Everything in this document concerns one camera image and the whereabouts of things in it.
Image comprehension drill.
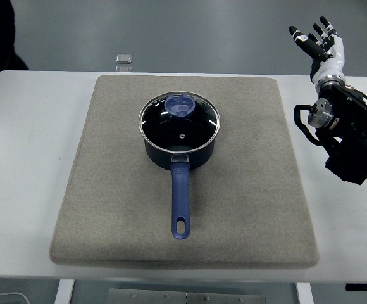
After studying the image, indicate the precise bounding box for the grey-beige fabric mat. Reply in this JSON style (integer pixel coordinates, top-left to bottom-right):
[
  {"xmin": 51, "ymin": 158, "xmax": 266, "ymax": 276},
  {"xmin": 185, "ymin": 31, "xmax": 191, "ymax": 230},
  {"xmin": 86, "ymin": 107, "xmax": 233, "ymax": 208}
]
[{"xmin": 49, "ymin": 74, "xmax": 320, "ymax": 270}]

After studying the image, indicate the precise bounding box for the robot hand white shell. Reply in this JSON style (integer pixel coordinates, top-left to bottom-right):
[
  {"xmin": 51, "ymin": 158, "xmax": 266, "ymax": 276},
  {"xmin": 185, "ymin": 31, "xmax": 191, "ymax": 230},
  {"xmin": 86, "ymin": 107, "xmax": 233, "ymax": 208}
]
[{"xmin": 288, "ymin": 15, "xmax": 346, "ymax": 85}]

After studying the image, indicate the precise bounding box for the dark blue pot blue handle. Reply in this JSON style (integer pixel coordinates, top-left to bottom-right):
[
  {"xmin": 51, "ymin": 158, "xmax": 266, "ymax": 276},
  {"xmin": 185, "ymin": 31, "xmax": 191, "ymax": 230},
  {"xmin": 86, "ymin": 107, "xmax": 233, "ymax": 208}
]
[{"xmin": 139, "ymin": 94, "xmax": 220, "ymax": 239}]

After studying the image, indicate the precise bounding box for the glass pot lid blue knob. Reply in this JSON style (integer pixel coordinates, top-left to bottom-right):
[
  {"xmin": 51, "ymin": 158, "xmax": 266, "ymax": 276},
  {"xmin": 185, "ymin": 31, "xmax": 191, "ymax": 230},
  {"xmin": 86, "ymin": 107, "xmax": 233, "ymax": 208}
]
[{"xmin": 138, "ymin": 91, "xmax": 221, "ymax": 152}]

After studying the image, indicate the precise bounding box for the white table leg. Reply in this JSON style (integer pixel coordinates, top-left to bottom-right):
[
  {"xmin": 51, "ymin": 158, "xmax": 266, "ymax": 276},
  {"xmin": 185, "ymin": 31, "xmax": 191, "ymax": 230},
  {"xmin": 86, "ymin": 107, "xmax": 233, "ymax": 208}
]
[
  {"xmin": 54, "ymin": 280, "xmax": 76, "ymax": 304},
  {"xmin": 295, "ymin": 282, "xmax": 314, "ymax": 304}
]

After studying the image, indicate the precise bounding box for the white cable on floor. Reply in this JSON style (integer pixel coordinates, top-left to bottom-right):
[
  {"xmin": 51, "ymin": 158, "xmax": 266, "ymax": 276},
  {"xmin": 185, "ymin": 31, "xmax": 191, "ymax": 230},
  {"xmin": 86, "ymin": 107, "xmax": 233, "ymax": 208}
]
[{"xmin": 0, "ymin": 291, "xmax": 29, "ymax": 304}]

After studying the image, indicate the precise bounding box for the grey metal plate with screws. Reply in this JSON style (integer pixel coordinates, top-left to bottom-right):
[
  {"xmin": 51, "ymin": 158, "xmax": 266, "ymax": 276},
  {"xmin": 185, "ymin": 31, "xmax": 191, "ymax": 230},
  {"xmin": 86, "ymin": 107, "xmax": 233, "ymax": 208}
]
[{"xmin": 108, "ymin": 288, "xmax": 266, "ymax": 304}]

